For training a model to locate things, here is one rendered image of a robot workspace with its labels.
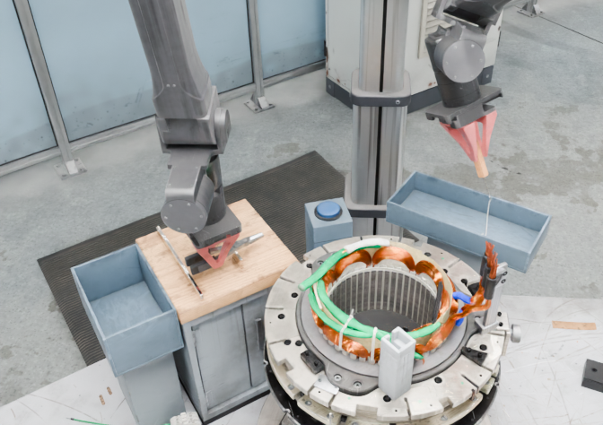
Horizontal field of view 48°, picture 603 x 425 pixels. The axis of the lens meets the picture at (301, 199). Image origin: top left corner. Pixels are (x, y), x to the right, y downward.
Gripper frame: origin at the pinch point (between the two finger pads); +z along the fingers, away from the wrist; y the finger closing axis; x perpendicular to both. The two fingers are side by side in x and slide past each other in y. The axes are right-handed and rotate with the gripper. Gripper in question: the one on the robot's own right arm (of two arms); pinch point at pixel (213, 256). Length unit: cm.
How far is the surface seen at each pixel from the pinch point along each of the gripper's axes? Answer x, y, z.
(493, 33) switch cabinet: 217, -150, 91
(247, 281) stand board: 3.0, 5.0, 2.7
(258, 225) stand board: 10.6, -5.6, 3.3
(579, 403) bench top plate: 48, 37, 30
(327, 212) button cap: 23.1, -4.2, 5.6
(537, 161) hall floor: 188, -84, 117
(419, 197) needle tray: 40.6, -0.6, 7.7
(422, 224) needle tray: 34.8, 7.1, 5.3
